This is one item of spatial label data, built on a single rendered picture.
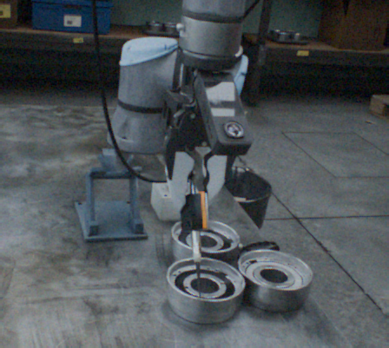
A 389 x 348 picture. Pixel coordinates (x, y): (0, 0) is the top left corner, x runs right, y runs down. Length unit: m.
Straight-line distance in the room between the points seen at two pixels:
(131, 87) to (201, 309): 0.64
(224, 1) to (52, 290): 0.44
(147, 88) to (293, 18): 4.07
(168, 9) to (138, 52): 3.66
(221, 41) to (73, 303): 0.39
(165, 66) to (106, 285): 0.57
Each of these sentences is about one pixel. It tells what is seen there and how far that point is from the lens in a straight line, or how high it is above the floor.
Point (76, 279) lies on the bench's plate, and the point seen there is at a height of 0.80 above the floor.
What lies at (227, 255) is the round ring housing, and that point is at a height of 0.83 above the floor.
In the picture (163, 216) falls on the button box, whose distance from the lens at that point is 1.07.
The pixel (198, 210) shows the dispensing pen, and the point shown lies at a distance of 0.82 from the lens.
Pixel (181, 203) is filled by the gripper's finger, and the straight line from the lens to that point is 0.83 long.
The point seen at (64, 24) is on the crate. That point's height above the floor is 0.50.
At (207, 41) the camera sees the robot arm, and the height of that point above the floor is 1.15.
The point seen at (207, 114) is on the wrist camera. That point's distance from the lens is 0.74.
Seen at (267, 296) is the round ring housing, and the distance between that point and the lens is 0.87.
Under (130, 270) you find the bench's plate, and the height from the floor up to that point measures 0.80.
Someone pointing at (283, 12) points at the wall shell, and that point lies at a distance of 5.30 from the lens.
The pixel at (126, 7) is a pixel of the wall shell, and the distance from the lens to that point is 4.90.
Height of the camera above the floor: 1.29
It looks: 21 degrees down
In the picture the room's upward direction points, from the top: 7 degrees clockwise
